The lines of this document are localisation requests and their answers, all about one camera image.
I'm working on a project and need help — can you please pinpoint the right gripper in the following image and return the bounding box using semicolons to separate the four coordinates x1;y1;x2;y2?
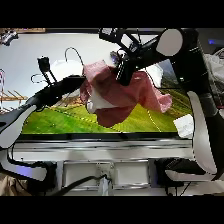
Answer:
115;53;138;87

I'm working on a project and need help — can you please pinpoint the pink garment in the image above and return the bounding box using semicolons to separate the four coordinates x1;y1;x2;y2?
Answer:
79;59;174;129

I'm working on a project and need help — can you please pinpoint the heap of clothes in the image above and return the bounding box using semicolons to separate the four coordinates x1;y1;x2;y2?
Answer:
203;48;224;108

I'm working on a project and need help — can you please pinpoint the white garment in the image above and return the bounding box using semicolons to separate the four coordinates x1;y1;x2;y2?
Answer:
173;113;195;140

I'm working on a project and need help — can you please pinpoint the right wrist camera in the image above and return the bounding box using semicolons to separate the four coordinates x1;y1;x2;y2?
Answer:
97;27;142;52

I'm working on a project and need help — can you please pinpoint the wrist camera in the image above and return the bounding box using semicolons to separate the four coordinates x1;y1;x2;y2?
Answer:
97;27;142;52
36;55;57;86

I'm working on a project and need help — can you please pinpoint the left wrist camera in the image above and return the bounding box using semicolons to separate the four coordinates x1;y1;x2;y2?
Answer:
36;55;57;86

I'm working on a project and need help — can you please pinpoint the silver frame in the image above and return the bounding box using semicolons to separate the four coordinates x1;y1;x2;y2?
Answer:
9;137;224;197

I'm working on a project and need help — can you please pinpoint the black cable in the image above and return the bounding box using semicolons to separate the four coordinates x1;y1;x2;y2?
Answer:
46;174;110;197

